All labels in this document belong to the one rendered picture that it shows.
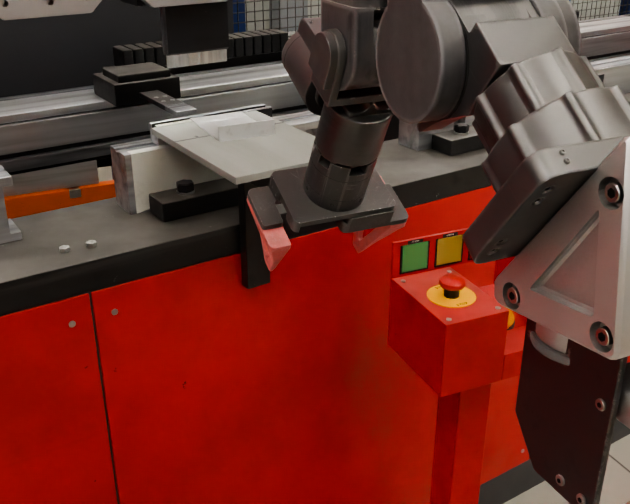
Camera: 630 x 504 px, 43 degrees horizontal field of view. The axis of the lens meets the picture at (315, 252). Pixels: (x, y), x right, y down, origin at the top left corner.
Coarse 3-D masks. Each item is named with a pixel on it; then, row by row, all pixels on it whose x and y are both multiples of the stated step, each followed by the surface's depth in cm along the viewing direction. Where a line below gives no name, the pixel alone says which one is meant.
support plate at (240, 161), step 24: (192, 144) 111; (216, 144) 111; (240, 144) 111; (264, 144) 111; (288, 144) 111; (312, 144) 111; (216, 168) 102; (240, 168) 101; (264, 168) 101; (288, 168) 102
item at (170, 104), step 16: (144, 64) 142; (96, 80) 140; (112, 80) 136; (128, 80) 135; (144, 80) 136; (160, 80) 137; (176, 80) 139; (112, 96) 135; (128, 96) 135; (144, 96) 134; (160, 96) 133; (176, 96) 140; (176, 112) 125; (192, 112) 126
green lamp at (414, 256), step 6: (408, 246) 120; (414, 246) 121; (420, 246) 121; (426, 246) 122; (402, 252) 121; (408, 252) 121; (414, 252) 121; (420, 252) 122; (426, 252) 122; (402, 258) 121; (408, 258) 121; (414, 258) 122; (420, 258) 122; (426, 258) 123; (402, 264) 121; (408, 264) 122; (414, 264) 122; (420, 264) 123; (426, 264) 123; (402, 270) 122; (408, 270) 122
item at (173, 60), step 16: (160, 16) 116; (176, 16) 115; (192, 16) 116; (208, 16) 118; (224, 16) 119; (176, 32) 116; (192, 32) 117; (208, 32) 119; (224, 32) 120; (176, 48) 117; (192, 48) 118; (208, 48) 120; (224, 48) 121; (176, 64) 119; (192, 64) 120
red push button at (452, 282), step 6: (444, 276) 116; (450, 276) 116; (456, 276) 116; (444, 282) 115; (450, 282) 114; (456, 282) 114; (462, 282) 115; (444, 288) 115; (450, 288) 114; (456, 288) 114; (462, 288) 115; (444, 294) 116; (450, 294) 116; (456, 294) 116
